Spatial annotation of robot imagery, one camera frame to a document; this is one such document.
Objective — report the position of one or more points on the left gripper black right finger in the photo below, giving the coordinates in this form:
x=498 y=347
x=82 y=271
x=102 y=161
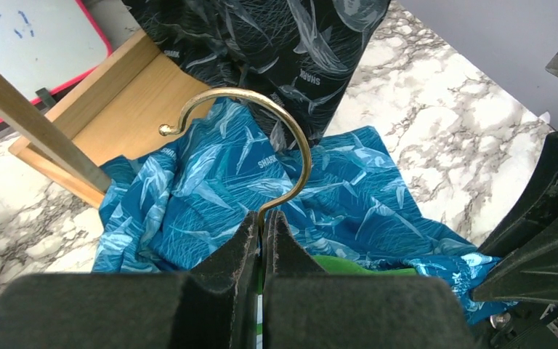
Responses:
x=286 y=268

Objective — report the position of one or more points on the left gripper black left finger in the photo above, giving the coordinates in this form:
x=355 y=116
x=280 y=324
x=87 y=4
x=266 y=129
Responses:
x=218 y=303

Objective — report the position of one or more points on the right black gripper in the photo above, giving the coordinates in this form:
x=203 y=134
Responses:
x=526 y=241

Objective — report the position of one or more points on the green plastic hanger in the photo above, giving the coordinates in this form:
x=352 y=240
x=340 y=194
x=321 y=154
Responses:
x=349 y=308

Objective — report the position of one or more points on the blue leaf print shorts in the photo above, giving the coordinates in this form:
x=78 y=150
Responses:
x=172 y=208

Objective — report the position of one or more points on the dark blue patterned shorts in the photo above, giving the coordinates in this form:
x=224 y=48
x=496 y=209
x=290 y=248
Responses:
x=300 y=54

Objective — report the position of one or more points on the wooden clothes rack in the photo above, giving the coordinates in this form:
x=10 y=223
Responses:
x=115 y=111

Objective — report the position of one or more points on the red framed whiteboard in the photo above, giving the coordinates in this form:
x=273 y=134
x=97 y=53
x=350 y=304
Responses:
x=50 y=45

